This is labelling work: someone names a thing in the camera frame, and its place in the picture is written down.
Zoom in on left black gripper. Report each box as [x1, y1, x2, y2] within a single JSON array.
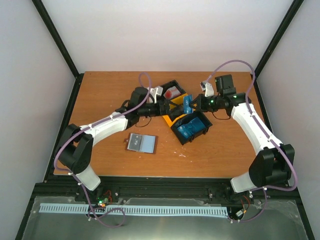
[[139, 99, 179, 118]]

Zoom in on blue credit card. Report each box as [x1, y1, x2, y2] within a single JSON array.
[[177, 117, 206, 139], [183, 94, 193, 114]]

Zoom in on brown leather card holder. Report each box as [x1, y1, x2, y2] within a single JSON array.
[[124, 133, 158, 154]]

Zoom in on black credit card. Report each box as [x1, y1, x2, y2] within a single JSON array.
[[127, 133, 143, 152]]

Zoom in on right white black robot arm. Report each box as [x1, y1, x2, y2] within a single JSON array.
[[190, 74, 297, 193]]

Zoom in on yellow middle card bin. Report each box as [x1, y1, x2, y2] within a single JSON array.
[[162, 93, 188, 128]]

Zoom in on black right card bin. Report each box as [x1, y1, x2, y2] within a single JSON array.
[[170, 111, 213, 146]]

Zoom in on black card bin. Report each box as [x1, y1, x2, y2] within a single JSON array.
[[159, 79, 187, 100], [170, 111, 213, 146]]

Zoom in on red white credit card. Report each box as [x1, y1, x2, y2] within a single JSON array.
[[163, 86, 181, 100]]

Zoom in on black left card bin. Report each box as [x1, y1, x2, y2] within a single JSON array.
[[159, 79, 187, 100]]

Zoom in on small electronics board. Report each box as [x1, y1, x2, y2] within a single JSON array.
[[97, 190, 113, 208]]

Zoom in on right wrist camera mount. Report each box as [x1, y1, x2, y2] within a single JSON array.
[[200, 81, 215, 98]]

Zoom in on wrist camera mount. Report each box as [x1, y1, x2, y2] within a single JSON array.
[[200, 81, 215, 98], [148, 86, 163, 104]]

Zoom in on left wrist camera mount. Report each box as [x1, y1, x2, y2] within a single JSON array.
[[148, 86, 163, 104]]

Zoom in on right black frame post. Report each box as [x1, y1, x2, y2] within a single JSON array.
[[251, 0, 305, 78]]

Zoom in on black frame post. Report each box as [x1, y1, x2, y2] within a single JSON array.
[[31, 0, 85, 78], [251, 0, 305, 78]]

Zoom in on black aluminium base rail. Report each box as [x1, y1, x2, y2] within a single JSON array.
[[32, 175, 300, 208]]

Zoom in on light blue cable duct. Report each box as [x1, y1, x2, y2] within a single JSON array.
[[38, 203, 228, 218]]

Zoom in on left black frame post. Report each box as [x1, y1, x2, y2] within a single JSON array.
[[31, 0, 85, 78]]

